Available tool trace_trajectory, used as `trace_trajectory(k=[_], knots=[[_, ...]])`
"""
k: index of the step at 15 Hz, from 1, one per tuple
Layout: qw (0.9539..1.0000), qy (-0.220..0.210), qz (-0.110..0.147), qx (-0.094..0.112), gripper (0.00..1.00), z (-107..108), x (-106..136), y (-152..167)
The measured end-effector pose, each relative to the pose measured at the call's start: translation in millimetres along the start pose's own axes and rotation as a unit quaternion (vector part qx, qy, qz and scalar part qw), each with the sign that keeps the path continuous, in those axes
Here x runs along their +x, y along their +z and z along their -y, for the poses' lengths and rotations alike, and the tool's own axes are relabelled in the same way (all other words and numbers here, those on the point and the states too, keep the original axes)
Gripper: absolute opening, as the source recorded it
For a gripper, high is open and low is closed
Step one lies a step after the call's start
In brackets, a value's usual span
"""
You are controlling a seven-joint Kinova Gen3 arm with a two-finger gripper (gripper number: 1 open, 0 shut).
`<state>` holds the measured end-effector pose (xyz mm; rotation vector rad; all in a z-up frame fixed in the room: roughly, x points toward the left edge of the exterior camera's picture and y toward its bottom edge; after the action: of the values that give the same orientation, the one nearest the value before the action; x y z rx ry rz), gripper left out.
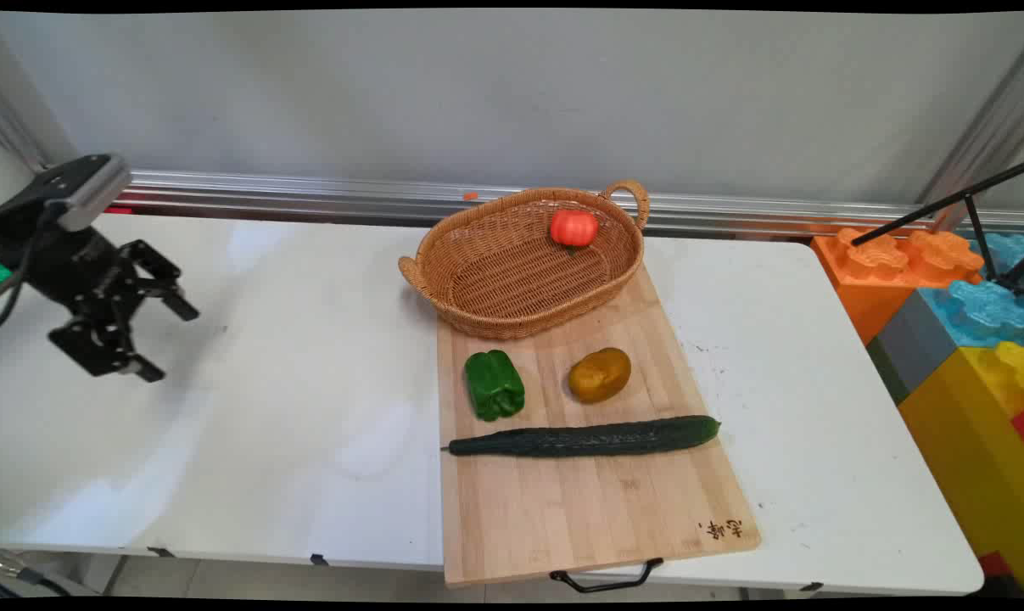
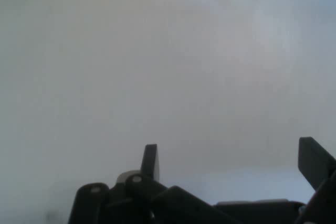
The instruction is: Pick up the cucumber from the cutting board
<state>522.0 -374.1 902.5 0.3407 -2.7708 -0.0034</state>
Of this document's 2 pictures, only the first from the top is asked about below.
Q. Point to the aluminium frame post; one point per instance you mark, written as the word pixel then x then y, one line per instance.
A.
pixel 987 136
pixel 24 127

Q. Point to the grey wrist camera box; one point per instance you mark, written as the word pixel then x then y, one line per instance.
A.
pixel 75 191

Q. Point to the black tripod stand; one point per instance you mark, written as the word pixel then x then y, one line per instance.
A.
pixel 970 204

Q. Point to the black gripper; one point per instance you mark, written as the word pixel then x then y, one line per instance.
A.
pixel 58 259

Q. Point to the red toy building block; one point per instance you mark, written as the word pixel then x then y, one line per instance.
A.
pixel 1022 426

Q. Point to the yellow toy building block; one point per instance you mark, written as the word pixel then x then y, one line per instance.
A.
pixel 970 441

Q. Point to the woven wicker basket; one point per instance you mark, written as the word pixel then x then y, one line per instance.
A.
pixel 512 276

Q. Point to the grey toy building block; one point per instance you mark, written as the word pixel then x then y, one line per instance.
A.
pixel 910 344

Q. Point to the bamboo cutting board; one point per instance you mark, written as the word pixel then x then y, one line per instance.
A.
pixel 579 501

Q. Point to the red toy tomato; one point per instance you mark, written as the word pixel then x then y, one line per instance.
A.
pixel 573 227

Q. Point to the orange toy building block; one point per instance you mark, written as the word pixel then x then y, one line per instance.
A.
pixel 881 271

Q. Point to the blue toy building block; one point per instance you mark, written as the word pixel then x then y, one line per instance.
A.
pixel 987 310

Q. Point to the aluminium frame rail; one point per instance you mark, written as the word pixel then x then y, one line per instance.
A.
pixel 308 193

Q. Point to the green toy bell pepper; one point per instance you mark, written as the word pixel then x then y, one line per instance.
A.
pixel 495 386

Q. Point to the dark green cucumber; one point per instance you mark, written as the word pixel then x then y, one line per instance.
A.
pixel 588 438

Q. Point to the brown toy potato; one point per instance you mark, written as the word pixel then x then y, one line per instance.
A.
pixel 599 374

